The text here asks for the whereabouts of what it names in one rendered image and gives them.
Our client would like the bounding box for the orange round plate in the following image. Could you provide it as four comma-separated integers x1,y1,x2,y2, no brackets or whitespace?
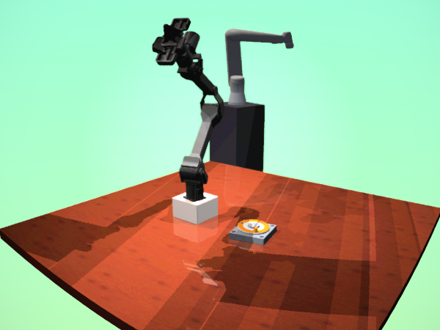
238,219,270,235

